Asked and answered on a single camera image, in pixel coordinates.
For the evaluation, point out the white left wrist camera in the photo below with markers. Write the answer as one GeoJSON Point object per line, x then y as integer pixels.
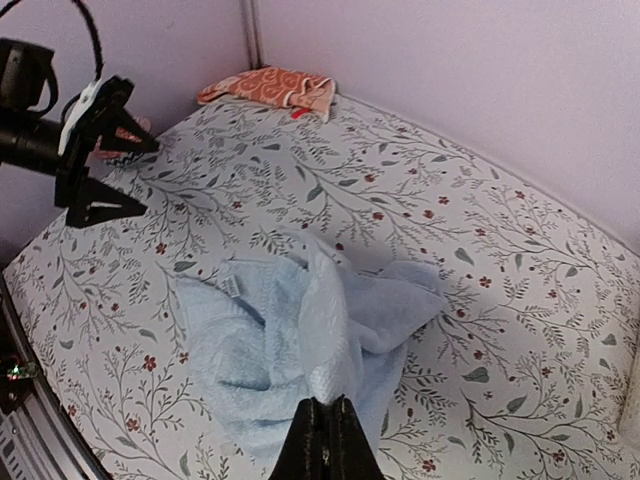
{"type": "Point", "coordinates": [80, 107]}

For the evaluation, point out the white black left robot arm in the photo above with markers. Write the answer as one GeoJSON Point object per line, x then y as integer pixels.
{"type": "Point", "coordinates": [28, 140]}

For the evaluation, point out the aluminium front rail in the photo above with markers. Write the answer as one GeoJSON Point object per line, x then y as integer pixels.
{"type": "Point", "coordinates": [38, 439]}

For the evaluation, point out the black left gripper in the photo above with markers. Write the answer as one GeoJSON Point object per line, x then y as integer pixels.
{"type": "Point", "coordinates": [88, 201]}

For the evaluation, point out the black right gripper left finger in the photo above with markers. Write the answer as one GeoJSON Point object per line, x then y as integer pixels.
{"type": "Point", "coordinates": [306, 449]}

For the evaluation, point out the light blue terry towel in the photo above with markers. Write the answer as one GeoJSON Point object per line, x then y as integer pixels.
{"type": "Point", "coordinates": [273, 331]}

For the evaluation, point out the floral table cover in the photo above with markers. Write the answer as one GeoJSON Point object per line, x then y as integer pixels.
{"type": "Point", "coordinates": [482, 329]}

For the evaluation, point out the orange patterned towel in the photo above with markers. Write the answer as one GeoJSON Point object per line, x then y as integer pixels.
{"type": "Point", "coordinates": [277, 87]}

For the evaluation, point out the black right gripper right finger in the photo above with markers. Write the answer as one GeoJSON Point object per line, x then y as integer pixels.
{"type": "Point", "coordinates": [350, 456]}

